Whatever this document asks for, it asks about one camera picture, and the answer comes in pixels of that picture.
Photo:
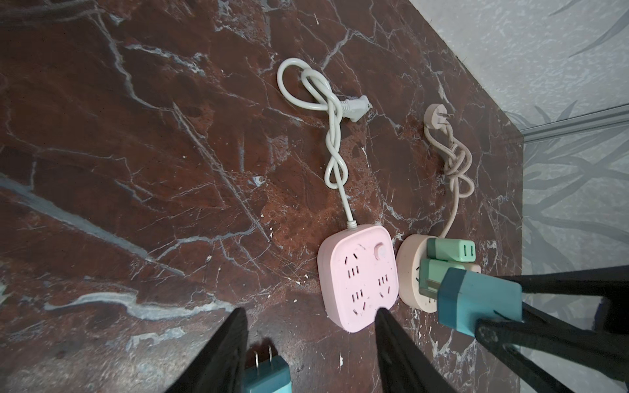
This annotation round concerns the aluminium cage frame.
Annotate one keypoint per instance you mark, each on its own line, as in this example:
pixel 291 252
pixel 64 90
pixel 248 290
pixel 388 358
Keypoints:
pixel 612 117

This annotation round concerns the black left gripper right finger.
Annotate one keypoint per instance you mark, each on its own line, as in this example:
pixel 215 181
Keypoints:
pixel 403 366

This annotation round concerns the mint green charger cube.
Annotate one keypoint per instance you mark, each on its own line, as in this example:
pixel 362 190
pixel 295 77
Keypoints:
pixel 431 274

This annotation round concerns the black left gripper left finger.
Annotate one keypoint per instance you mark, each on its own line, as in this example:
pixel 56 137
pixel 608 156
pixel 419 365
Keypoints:
pixel 219 366

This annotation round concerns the pink square power strip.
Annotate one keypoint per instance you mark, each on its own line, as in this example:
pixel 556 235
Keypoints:
pixel 357 275

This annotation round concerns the beige round power strip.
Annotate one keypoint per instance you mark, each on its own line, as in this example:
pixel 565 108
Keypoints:
pixel 408 259

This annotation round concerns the light green charger cube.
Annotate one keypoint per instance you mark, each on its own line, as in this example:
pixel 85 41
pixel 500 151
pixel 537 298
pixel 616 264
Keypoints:
pixel 449 249

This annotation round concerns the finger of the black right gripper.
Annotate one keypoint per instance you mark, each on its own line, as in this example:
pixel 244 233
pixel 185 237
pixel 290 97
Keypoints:
pixel 604 282
pixel 604 352

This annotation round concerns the beige pink charger cube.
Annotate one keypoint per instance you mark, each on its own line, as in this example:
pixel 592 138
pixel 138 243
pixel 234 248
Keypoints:
pixel 473 267

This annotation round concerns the teal charger cube with cable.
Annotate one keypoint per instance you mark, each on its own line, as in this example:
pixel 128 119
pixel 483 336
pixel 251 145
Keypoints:
pixel 272 375

